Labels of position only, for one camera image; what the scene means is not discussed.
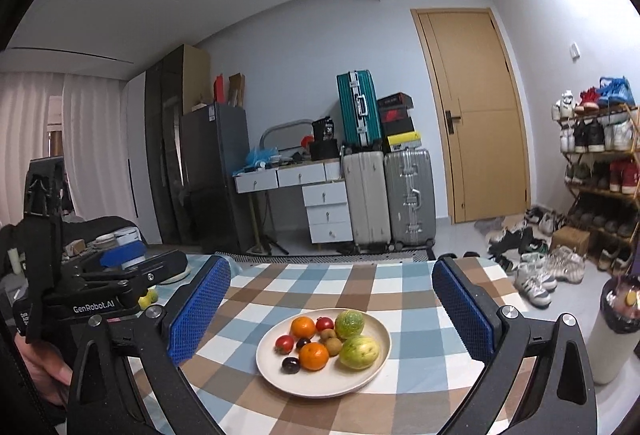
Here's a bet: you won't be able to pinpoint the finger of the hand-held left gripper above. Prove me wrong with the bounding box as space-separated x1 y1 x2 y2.
80 242 190 291

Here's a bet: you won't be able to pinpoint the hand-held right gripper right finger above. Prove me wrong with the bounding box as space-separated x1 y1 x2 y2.
431 256 598 435

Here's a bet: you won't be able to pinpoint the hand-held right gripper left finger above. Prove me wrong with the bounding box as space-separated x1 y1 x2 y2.
66 256 232 435

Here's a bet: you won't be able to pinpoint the large yellow-green citrus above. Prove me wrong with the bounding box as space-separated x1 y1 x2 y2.
340 339 379 371

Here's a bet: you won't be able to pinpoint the large orange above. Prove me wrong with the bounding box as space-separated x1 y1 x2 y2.
299 342 330 372

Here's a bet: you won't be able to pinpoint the cream round plate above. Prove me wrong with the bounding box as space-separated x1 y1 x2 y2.
256 309 392 398

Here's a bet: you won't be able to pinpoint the person's left hand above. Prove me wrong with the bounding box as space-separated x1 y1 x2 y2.
22 332 76 403

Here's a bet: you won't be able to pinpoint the large black bag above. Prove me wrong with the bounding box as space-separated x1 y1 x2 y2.
62 215 141 248

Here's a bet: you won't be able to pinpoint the small cream dish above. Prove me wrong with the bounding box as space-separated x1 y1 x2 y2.
150 265 193 288

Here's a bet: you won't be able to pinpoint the checkered tablecloth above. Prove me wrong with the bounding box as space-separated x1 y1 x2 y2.
120 257 531 435

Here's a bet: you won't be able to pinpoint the scattered sneakers pile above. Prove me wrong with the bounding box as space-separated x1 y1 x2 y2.
475 207 587 308

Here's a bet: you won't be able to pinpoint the small orange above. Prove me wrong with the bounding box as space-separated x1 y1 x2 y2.
290 316 315 339

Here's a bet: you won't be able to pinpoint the green mottled citrus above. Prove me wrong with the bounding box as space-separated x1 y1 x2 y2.
335 310 365 341

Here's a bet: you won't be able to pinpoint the white curtain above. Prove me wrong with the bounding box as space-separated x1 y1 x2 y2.
0 74 146 246

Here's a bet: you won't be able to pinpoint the dark wardrobe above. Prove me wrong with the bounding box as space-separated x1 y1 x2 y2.
145 45 211 243

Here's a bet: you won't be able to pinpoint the small cardboard box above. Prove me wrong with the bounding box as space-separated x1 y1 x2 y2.
551 226 592 257

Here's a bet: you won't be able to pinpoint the silver suitcase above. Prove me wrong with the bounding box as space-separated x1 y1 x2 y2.
383 148 437 250

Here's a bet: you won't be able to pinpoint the grey refrigerator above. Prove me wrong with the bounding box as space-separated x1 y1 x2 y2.
180 104 257 253

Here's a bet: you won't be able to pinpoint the white suitcase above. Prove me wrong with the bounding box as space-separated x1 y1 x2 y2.
341 151 392 252

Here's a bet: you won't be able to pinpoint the white trash bin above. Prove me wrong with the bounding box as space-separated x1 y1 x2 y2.
585 274 640 386

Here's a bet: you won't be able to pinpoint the blue plastic bag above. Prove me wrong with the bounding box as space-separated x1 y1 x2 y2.
244 146 280 172

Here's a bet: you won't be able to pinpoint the white desk with drawers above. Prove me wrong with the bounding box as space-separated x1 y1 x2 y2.
234 162 351 256

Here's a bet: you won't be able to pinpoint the yellow black shoe box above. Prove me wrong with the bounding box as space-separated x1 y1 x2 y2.
382 131 421 152

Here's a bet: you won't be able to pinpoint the wooden door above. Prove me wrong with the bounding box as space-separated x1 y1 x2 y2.
411 8 532 225

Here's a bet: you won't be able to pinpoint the plain black shoe box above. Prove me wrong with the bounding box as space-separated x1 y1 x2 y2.
382 119 416 136

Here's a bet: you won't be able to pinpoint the brown cardboard pieces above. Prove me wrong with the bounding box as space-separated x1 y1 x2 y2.
228 73 247 108

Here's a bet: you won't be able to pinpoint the wooden shoe rack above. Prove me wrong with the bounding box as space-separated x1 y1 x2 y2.
562 105 640 266

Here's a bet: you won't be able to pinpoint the black bag with label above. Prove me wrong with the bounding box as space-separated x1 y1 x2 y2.
310 116 341 162

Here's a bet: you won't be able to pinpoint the assorted shoes collection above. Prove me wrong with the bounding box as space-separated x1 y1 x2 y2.
551 76 640 266

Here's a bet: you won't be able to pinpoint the black orange-striped shoe box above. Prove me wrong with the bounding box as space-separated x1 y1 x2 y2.
376 94 415 110

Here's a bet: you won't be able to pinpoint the teal suitcase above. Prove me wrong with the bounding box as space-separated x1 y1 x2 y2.
336 70 383 153

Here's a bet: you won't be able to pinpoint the wooden window frame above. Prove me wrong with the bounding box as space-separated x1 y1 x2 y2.
46 95 66 160

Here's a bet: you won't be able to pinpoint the grey arched frame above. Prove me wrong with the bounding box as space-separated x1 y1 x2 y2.
262 119 313 160

